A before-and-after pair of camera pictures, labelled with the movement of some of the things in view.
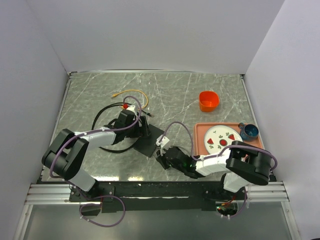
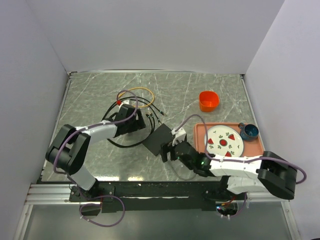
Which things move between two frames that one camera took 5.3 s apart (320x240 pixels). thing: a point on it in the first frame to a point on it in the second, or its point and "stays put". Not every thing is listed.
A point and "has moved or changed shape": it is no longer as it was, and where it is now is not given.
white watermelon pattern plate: x=218 y=137 stays put
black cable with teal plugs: x=113 y=121 to x=148 y=115
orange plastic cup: x=208 y=101 stays put
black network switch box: x=146 y=145 has moved or changed shape
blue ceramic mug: x=248 y=132 stays put
